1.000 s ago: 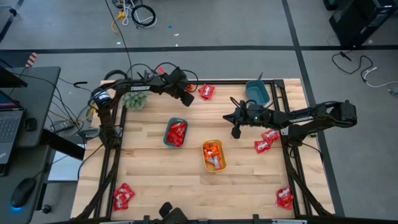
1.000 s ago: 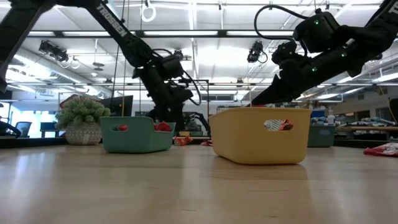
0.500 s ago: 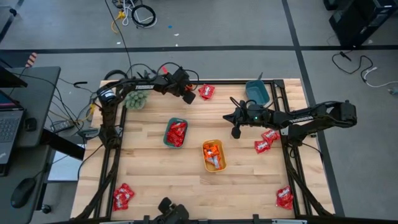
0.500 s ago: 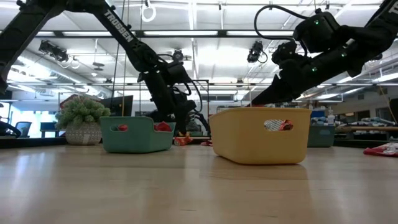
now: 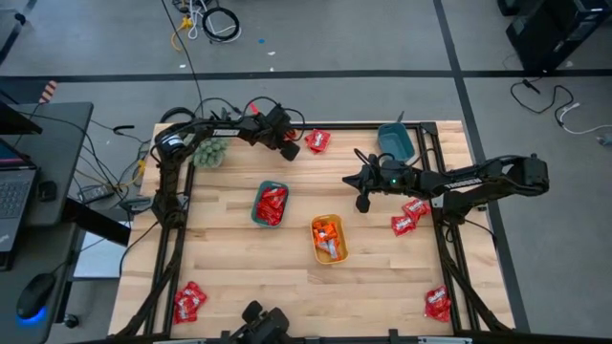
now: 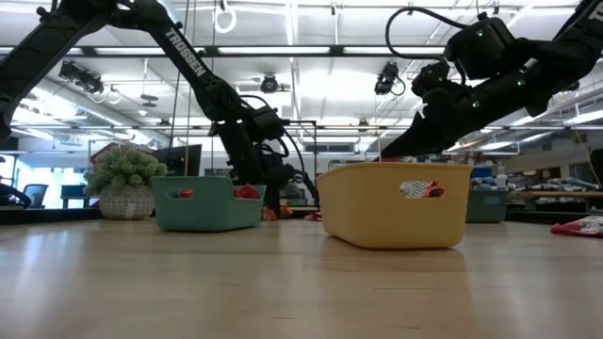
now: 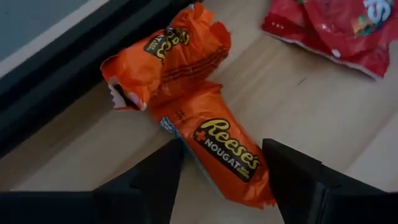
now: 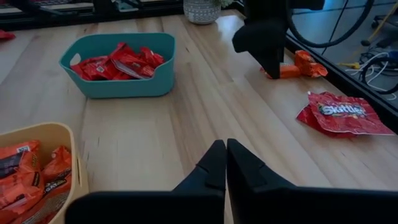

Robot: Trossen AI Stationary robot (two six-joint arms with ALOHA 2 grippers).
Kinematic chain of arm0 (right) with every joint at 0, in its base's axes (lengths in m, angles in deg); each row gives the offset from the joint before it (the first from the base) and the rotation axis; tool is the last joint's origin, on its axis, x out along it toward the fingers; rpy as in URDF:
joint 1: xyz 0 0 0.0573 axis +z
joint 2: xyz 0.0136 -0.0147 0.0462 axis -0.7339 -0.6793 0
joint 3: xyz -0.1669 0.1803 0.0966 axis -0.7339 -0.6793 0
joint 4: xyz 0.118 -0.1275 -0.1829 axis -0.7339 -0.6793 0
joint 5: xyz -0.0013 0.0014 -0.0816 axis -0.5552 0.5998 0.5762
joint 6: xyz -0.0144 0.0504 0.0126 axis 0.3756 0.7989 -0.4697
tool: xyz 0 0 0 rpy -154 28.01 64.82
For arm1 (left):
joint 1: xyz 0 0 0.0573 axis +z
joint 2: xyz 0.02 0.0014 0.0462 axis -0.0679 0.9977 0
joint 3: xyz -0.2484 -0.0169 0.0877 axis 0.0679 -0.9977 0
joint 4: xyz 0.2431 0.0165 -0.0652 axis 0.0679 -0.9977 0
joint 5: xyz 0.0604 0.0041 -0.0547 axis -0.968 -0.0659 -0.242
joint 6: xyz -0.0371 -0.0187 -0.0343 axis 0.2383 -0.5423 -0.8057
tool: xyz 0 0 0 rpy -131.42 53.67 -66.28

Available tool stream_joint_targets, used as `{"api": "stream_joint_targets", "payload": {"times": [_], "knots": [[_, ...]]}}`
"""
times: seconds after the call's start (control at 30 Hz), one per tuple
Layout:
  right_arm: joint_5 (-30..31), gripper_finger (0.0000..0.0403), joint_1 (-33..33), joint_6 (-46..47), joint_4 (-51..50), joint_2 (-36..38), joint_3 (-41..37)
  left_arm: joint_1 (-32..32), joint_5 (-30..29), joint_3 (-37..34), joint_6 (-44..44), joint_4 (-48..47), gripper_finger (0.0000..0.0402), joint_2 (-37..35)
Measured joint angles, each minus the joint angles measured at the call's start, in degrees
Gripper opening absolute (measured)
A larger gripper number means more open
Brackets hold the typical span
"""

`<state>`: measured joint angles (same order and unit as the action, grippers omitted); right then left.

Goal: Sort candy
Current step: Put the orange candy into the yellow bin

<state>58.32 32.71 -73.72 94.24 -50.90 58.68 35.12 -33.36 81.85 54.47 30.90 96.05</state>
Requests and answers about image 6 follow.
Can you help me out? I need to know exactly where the black overhead camera with cable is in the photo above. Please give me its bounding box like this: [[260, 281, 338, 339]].
[[373, 60, 407, 97]]

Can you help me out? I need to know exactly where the black monitor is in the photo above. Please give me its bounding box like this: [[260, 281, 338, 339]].
[[150, 143, 204, 178]]

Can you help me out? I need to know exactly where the black overhead frame bar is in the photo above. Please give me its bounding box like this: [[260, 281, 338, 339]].
[[0, 44, 603, 59]]

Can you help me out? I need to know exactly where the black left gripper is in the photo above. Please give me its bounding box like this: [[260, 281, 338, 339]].
[[223, 121, 290, 214]]

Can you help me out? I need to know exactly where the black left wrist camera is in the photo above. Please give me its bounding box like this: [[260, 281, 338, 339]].
[[281, 163, 307, 186]]

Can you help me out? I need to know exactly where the red snack bags pile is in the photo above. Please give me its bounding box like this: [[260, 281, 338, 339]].
[[549, 215, 603, 238]]

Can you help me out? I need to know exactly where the black camera cluster on frame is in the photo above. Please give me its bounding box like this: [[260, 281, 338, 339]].
[[57, 59, 106, 95]]

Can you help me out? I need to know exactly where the yellow plastic basket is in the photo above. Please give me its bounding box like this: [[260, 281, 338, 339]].
[[316, 161, 473, 250]]

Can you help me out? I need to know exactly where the dark teal plastic basket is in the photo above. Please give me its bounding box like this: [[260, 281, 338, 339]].
[[464, 188, 510, 224]]

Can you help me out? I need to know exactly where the black left wrist camera cable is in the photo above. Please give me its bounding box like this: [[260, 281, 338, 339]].
[[239, 93, 307, 185]]

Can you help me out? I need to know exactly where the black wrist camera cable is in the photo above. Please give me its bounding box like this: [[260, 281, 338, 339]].
[[384, 6, 489, 62], [239, 93, 307, 185]]

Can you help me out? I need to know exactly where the light teal plastic basket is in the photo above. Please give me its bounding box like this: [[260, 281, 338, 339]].
[[150, 176, 267, 233]]

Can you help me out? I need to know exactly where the black curved hose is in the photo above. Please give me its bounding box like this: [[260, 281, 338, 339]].
[[0, 181, 32, 210]]

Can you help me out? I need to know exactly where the green artificial potted plant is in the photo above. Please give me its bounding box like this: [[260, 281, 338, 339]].
[[83, 144, 169, 221]]

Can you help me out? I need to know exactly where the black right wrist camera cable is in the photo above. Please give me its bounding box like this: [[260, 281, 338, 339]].
[[384, 6, 489, 62]]

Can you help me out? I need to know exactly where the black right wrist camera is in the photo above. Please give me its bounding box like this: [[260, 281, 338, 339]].
[[411, 59, 452, 99]]

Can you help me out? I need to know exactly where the dark blue bench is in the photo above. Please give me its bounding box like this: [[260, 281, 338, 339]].
[[59, 184, 91, 209]]

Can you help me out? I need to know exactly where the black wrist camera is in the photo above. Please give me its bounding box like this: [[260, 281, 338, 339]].
[[411, 59, 452, 99], [281, 163, 307, 186]]

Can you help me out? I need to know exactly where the white hanging ring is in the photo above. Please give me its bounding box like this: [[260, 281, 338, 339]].
[[214, 5, 238, 35]]

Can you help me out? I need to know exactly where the white plastic bottle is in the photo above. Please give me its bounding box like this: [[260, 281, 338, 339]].
[[495, 161, 510, 191]]

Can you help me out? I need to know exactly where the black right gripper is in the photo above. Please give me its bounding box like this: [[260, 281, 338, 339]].
[[380, 70, 544, 163]]

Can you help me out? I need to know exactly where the wooden background table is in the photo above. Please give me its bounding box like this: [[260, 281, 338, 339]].
[[507, 188, 603, 201]]

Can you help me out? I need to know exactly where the black office chair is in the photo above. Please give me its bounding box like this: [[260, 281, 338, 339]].
[[21, 183, 49, 209]]

